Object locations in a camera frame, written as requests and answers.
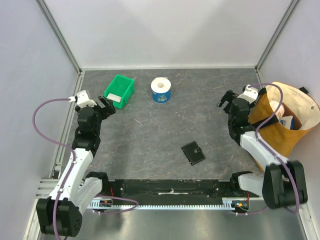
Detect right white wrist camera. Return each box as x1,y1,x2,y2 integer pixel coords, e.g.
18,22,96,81
239,84,259,104

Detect right aluminium frame post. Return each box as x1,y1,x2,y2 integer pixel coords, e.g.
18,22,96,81
254,0,300,74

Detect black leather card holder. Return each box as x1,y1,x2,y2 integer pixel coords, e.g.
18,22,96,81
181,141,206,166

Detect left aluminium frame post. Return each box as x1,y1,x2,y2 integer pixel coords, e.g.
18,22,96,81
34,0,83,75

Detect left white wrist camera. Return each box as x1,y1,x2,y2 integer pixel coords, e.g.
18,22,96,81
68,90,97,109

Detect green plastic bin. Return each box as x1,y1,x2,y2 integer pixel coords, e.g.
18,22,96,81
103,74,135,109

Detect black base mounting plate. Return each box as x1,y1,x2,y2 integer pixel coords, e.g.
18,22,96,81
102,179,257,199

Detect toilet paper roll blue wrapper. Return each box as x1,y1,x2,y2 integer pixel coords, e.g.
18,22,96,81
150,77,172,104

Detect aluminium frame post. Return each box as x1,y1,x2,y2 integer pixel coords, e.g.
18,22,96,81
34,0,83,75
254,0,300,74

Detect mustard canvas tote bag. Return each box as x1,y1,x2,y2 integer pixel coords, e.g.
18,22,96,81
248,82,320,157

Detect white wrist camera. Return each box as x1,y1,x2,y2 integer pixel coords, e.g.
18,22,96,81
68,90,97,109
239,84,259,104

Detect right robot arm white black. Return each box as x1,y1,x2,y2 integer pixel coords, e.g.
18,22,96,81
217,87,308,209

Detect stack of white cards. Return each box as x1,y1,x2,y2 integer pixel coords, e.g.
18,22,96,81
106,93,122,103

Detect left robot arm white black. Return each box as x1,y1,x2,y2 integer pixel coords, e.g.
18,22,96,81
36,90,116,240

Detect items inside tote bag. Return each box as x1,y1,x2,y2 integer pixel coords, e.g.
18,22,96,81
266,103,302,130

